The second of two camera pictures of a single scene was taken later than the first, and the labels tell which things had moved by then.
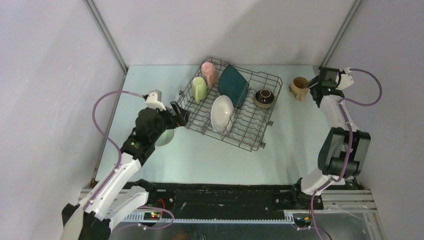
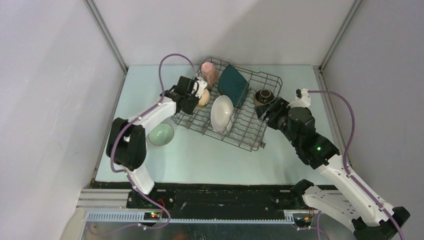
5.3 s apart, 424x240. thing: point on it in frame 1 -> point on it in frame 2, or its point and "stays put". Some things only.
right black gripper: [313, 88] -> [278, 107]
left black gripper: [171, 118] -> [189, 110]
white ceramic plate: [222, 114] stays put
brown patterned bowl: [264, 98] stays put
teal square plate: [231, 83] stays put
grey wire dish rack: [230, 102] stays put
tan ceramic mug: [299, 87] -> [204, 99]
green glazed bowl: [165, 138] stays put
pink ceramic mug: [209, 72] stays put
